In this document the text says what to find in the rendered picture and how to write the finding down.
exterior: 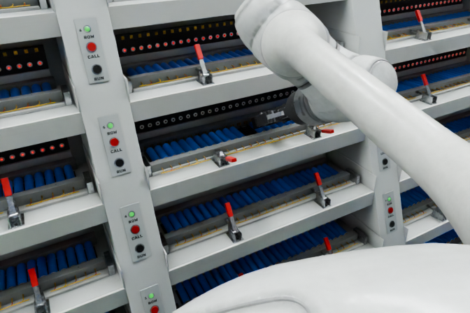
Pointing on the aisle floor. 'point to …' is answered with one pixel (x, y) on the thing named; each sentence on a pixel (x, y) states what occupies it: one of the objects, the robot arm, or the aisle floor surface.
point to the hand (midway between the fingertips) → (265, 119)
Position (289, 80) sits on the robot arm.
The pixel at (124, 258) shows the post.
